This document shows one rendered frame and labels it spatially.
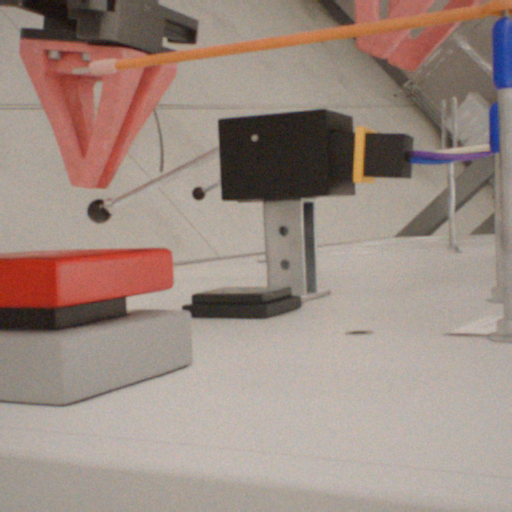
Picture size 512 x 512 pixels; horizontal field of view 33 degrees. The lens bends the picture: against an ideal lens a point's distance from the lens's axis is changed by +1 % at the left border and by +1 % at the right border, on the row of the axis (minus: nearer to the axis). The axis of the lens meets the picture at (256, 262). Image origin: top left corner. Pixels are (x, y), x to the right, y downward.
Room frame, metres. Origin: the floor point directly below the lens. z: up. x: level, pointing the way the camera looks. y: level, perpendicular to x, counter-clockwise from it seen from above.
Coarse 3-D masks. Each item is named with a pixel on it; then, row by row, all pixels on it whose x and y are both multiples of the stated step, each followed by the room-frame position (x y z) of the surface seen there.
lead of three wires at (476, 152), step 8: (488, 144) 0.42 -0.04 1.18; (416, 152) 0.41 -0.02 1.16; (424, 152) 0.41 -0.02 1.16; (432, 152) 0.41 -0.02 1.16; (440, 152) 0.41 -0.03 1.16; (448, 152) 0.41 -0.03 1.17; (456, 152) 0.41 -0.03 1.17; (464, 152) 0.41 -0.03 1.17; (472, 152) 0.42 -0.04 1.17; (480, 152) 0.42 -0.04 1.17; (488, 152) 0.42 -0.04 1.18; (416, 160) 0.41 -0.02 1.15; (424, 160) 0.41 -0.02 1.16; (432, 160) 0.41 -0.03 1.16; (440, 160) 0.41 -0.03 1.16; (448, 160) 0.41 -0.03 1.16; (456, 160) 0.41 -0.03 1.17; (464, 160) 0.41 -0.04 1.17
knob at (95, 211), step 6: (90, 204) 0.42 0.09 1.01; (96, 204) 0.42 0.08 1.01; (102, 204) 0.42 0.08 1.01; (90, 210) 0.42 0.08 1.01; (96, 210) 0.42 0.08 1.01; (102, 210) 0.42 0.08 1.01; (90, 216) 0.42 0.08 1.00; (96, 216) 0.42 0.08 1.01; (102, 216) 0.42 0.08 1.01; (108, 216) 0.42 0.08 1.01; (96, 222) 0.42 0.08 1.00; (102, 222) 0.42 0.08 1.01
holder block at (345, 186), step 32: (224, 128) 0.40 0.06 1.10; (256, 128) 0.40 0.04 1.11; (288, 128) 0.40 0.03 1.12; (320, 128) 0.40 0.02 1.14; (352, 128) 0.43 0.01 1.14; (224, 160) 0.40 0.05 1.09; (256, 160) 0.40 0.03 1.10; (288, 160) 0.39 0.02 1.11; (320, 160) 0.39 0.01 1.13; (224, 192) 0.40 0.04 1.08; (256, 192) 0.39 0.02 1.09; (288, 192) 0.39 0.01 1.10; (320, 192) 0.39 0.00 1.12; (352, 192) 0.42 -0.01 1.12
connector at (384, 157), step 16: (336, 144) 0.40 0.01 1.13; (352, 144) 0.40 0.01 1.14; (368, 144) 0.40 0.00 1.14; (384, 144) 0.40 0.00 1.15; (400, 144) 0.40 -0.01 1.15; (336, 160) 0.40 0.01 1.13; (352, 160) 0.40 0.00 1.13; (368, 160) 0.40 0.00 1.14; (384, 160) 0.40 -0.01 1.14; (400, 160) 0.40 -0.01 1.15; (336, 176) 0.41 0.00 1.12; (352, 176) 0.40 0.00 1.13; (368, 176) 0.40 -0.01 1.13; (384, 176) 0.40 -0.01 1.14; (400, 176) 0.40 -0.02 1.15
